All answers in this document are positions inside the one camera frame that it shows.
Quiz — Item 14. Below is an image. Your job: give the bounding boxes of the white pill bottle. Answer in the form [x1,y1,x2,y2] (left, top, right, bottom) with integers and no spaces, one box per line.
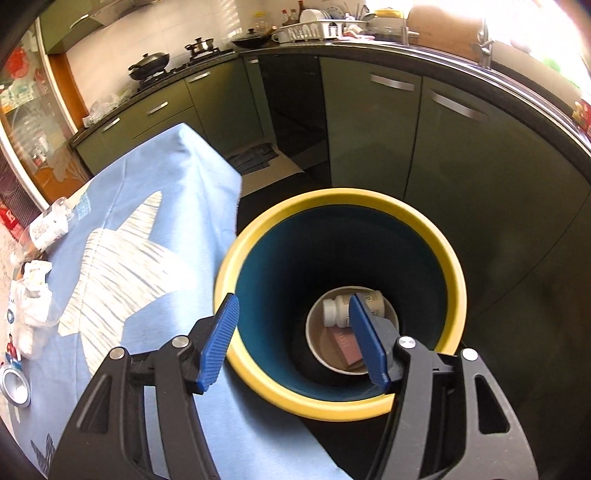
[323,290,386,328]

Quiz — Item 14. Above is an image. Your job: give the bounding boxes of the white plastic packaging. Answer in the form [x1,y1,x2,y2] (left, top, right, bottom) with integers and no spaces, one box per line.
[4,281,61,365]

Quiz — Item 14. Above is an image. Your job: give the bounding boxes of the black kitchen countertop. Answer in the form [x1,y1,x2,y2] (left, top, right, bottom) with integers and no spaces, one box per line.
[69,39,591,153]

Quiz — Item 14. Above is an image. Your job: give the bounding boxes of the paper cup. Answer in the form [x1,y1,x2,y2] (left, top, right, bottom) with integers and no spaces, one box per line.
[305,286,400,376]

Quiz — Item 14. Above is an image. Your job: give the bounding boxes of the green wall cabinets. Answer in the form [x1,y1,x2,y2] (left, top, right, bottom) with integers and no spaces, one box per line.
[39,0,121,54]

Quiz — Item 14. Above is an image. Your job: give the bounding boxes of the metal faucet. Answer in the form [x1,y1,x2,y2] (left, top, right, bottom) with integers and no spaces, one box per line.
[471,18,497,68]

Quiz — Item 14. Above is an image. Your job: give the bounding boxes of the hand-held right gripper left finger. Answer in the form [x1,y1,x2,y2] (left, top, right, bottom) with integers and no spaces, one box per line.
[48,293,241,480]

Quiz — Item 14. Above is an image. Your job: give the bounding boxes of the dark floor mat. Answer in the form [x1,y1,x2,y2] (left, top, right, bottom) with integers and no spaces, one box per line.
[226,143,278,174]

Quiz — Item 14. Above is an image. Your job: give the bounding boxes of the sauce bottles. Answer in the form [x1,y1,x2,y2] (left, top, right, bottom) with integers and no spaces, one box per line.
[279,0,310,28]

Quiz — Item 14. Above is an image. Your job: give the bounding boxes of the gas stove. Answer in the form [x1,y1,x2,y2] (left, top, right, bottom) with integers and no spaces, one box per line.
[134,46,236,84]

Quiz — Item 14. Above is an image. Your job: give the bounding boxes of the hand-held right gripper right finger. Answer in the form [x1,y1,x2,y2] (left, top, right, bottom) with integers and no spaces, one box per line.
[348,294,539,480]

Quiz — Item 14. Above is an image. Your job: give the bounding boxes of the red package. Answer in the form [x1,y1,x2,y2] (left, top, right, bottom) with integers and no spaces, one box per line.
[573,99,591,139]

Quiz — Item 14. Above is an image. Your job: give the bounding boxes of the blue star-print tablecloth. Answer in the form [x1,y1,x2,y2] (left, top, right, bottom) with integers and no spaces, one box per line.
[0,122,352,480]

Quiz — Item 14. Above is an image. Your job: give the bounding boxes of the clear plastic bottle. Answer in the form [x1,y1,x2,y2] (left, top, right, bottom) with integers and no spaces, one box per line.
[16,198,77,254]

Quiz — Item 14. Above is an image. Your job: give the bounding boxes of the wooden cutting board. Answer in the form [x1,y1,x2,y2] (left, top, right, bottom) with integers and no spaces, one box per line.
[406,4,481,61]

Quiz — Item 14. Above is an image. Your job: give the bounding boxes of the round metal tin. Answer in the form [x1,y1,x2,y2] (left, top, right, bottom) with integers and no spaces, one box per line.
[0,367,32,409]

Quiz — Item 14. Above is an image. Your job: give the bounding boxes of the yellow-rimmed blue trash bin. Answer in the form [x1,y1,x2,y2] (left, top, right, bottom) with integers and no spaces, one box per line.
[213,187,468,423]

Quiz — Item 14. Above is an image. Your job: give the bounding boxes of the green kitchen base cabinets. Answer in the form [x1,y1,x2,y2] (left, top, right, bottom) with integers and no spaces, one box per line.
[74,48,591,416]

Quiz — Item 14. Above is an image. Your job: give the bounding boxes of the glass sliding door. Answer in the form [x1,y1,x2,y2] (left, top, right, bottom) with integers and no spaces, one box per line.
[0,18,93,208]

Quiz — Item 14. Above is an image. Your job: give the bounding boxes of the plastic bags on counter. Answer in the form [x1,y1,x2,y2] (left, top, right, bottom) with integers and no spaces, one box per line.
[83,90,134,125]

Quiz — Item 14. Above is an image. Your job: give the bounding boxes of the small pink box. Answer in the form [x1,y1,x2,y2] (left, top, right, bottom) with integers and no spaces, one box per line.
[328,327,368,370]

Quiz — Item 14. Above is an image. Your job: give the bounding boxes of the white dish rack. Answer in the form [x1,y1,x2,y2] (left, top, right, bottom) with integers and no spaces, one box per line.
[272,9,370,44]

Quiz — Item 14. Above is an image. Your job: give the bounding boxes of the crumpled white tissue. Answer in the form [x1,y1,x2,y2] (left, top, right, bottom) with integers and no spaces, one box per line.
[21,259,54,296]

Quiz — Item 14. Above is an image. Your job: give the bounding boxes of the steel pot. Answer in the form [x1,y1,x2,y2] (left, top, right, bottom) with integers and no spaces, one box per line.
[185,38,221,58]

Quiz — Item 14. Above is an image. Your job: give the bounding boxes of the black lidded wok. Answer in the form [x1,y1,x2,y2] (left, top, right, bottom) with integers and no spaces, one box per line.
[231,28,278,51]

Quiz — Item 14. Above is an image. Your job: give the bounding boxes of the flat cardboard sheet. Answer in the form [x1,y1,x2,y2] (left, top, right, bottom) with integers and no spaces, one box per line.
[240,154,305,197]

